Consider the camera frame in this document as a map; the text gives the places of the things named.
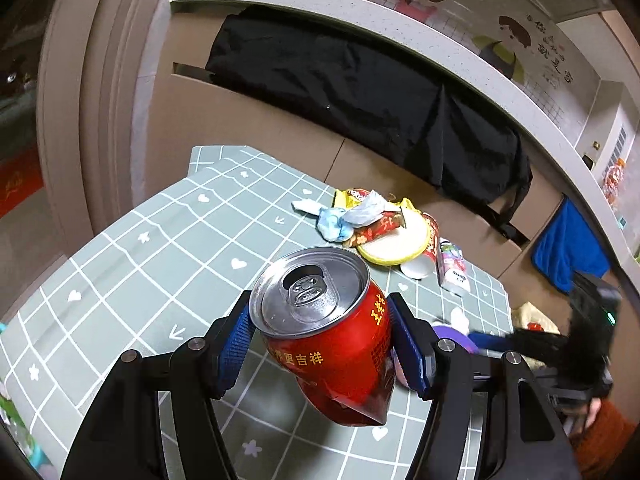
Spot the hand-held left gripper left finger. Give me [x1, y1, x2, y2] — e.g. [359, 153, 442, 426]
[60, 305, 256, 480]

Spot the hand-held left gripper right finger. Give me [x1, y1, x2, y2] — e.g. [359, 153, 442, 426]
[387, 292, 583, 480]

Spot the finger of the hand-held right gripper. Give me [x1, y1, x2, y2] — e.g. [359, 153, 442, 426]
[467, 329, 566, 362]

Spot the beige plastic bag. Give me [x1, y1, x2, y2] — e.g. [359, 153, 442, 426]
[511, 301, 561, 336]

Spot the red drink can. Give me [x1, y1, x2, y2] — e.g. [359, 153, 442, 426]
[248, 246, 401, 428]

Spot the person's right forearm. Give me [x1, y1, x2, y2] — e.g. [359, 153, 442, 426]
[570, 400, 640, 480]

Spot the person's right hand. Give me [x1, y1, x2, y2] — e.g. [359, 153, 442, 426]
[575, 399, 603, 436]

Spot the purple round object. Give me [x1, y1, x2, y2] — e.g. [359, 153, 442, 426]
[432, 324, 481, 357]

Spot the blue towel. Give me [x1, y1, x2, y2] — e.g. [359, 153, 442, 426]
[531, 195, 612, 295]

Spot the small milk carton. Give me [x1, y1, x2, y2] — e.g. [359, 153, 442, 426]
[436, 240, 474, 294]

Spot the red paper cup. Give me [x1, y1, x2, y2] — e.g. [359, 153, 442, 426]
[400, 212, 442, 279]

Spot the red brown candy wrapper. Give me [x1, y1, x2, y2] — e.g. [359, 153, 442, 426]
[345, 210, 409, 249]

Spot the orange bottle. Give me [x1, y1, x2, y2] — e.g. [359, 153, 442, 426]
[602, 157, 629, 211]

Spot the blue white crumpled tissue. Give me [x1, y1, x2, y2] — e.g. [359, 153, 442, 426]
[315, 207, 359, 244]

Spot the grey crumpled tissue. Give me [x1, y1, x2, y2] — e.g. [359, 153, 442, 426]
[345, 189, 389, 226]

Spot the yellow snack packet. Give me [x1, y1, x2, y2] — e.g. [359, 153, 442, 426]
[334, 187, 382, 211]

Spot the white vented cabinet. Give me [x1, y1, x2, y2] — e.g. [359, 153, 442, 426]
[575, 82, 640, 176]

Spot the brown cardboard panel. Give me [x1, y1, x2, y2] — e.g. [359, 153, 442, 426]
[150, 5, 566, 283]

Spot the black cloth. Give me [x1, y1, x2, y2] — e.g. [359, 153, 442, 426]
[205, 5, 534, 248]

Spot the red floor mat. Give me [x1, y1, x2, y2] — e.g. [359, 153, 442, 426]
[0, 145, 45, 217]

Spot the grey stone counter ledge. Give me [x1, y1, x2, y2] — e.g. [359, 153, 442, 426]
[170, 0, 640, 266]

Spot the cartoon figure wall sticker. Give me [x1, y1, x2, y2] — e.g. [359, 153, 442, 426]
[300, 0, 601, 146]

